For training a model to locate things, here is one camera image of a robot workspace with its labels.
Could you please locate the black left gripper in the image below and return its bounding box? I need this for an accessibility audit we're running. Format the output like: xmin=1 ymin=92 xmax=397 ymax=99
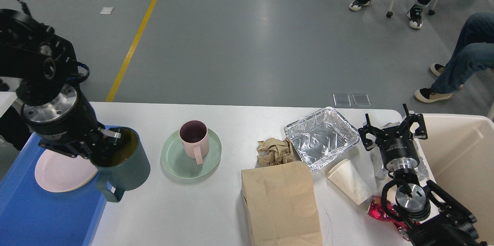
xmin=21 ymin=84 xmax=124 ymax=163

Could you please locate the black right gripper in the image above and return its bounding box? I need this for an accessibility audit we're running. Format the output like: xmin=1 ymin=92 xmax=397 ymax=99
xmin=358 ymin=105 xmax=428 ymax=172

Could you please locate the dark green mug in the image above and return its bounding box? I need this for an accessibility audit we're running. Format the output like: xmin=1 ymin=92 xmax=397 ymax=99
xmin=90 ymin=126 xmax=151 ymax=203

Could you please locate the green plate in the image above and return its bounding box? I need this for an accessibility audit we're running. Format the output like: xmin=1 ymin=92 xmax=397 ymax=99
xmin=161 ymin=129 xmax=222 ymax=180

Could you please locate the pink mug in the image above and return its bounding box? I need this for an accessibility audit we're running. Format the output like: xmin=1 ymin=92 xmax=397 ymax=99
xmin=179 ymin=120 xmax=210 ymax=165

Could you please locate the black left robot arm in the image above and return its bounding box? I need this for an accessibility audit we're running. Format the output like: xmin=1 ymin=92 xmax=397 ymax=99
xmin=0 ymin=0 xmax=125 ymax=166

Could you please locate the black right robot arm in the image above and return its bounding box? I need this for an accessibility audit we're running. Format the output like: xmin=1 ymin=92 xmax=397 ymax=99
xmin=358 ymin=105 xmax=487 ymax=246

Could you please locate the pink plate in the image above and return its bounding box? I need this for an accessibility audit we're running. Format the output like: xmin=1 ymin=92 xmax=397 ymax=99
xmin=35 ymin=149 xmax=98 ymax=193

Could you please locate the floor socket plate right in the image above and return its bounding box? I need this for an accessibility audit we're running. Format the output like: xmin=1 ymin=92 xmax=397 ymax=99
xmin=352 ymin=93 xmax=372 ymax=107

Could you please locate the floor socket plate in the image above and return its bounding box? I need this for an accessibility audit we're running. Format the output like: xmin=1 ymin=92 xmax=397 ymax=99
xmin=352 ymin=93 xmax=372 ymax=107
xmin=332 ymin=93 xmax=352 ymax=107

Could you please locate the floor socket plate left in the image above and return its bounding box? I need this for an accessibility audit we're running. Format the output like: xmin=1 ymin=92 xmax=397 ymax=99
xmin=332 ymin=93 xmax=352 ymax=107

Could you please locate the white paper cup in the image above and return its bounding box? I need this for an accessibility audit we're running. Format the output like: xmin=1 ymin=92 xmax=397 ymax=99
xmin=328 ymin=159 xmax=372 ymax=205

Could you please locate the beige plastic bin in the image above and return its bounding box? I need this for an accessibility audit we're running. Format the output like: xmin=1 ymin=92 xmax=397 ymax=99
xmin=420 ymin=114 xmax=494 ymax=244

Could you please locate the seated person in black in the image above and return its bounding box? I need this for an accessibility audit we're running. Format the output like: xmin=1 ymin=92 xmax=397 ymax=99
xmin=0 ymin=98 xmax=32 ymax=152

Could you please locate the aluminium foil tray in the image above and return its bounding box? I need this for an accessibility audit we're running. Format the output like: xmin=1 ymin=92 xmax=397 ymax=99
xmin=284 ymin=107 xmax=360 ymax=172

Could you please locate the red foil wrapper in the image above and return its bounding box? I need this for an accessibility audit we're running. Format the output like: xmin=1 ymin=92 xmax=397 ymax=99
xmin=367 ymin=195 xmax=410 ymax=241

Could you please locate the blue plastic tray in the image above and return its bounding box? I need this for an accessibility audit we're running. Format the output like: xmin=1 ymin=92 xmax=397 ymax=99
xmin=0 ymin=133 xmax=107 ymax=246

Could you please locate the person in blue jeans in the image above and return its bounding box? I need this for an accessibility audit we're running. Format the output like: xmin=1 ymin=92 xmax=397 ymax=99
xmin=413 ymin=12 xmax=494 ymax=103

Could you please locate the crumpled brown paper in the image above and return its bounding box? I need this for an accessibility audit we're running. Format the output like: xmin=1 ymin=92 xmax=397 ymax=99
xmin=256 ymin=137 xmax=294 ymax=166

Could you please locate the brown paper bag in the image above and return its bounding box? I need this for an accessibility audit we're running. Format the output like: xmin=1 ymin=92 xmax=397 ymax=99
xmin=241 ymin=161 xmax=323 ymax=246

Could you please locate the white paper on floor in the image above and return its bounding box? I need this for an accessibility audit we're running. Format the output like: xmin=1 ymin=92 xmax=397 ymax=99
xmin=100 ymin=7 xmax=114 ymax=14

